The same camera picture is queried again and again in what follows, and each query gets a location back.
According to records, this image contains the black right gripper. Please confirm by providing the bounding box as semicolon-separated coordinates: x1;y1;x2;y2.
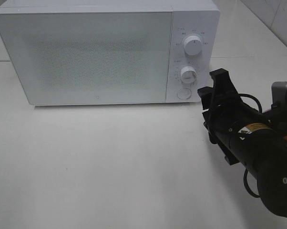
197;68;263;166

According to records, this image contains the round door release button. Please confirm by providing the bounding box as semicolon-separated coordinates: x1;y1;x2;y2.
177;88;192;100

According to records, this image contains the white microwave door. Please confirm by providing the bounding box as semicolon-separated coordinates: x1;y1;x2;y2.
0;12;172;105

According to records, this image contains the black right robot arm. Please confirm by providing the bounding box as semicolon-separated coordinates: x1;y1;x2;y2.
198;68;287;218

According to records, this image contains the white lower timer knob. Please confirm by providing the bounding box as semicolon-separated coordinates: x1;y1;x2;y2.
180;66;196;84

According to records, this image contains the white upper power knob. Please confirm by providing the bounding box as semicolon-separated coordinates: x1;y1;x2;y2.
183;34;203;56

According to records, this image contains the white microwave oven body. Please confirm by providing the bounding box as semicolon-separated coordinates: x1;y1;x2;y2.
0;0;220;105

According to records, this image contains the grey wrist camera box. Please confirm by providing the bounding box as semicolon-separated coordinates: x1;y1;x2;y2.
271;81;287;109

